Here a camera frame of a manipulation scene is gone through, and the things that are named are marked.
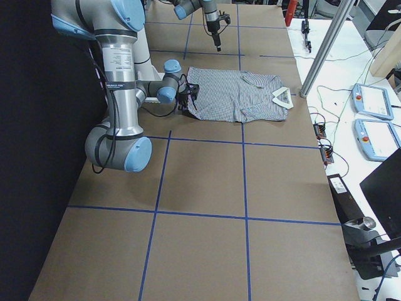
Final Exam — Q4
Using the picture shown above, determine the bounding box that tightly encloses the striped collared shirt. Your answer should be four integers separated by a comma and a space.
187, 66, 294, 123

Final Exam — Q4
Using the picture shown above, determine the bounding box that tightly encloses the red cylinder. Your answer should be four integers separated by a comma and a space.
284, 0, 298, 27

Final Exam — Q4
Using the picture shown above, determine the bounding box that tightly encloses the black handheld gripper stick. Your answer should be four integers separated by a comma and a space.
301, 18, 312, 53

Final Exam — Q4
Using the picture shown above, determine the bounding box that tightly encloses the upper small circuit board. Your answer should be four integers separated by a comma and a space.
313, 123, 326, 140

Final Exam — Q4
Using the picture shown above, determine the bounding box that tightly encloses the small circuit board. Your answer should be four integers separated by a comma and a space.
313, 123, 326, 140
320, 145, 334, 166

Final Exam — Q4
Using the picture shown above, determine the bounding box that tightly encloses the lower small circuit board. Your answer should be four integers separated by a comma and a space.
320, 145, 334, 166

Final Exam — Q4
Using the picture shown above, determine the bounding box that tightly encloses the upper blue teach pendant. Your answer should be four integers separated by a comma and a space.
352, 83, 394, 120

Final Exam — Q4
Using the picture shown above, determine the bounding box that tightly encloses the blue teach pendant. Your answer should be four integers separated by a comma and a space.
353, 119, 400, 162
352, 83, 394, 120

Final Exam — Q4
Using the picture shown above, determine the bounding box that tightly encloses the lower blue teach pendant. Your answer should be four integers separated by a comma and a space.
353, 119, 400, 162

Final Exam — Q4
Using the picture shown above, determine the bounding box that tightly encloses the black box with label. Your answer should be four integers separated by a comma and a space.
327, 174, 364, 224

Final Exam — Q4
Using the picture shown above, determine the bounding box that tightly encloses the black monitor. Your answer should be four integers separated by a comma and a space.
360, 149, 400, 239

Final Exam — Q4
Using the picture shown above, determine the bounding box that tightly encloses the silver metal cylinder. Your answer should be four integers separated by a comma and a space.
362, 216, 377, 231

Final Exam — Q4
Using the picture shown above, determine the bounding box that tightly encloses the black monitor stand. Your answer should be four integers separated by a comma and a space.
341, 224, 400, 280

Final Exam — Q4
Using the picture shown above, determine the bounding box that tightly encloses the aluminium frame post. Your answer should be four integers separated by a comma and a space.
299, 0, 354, 98

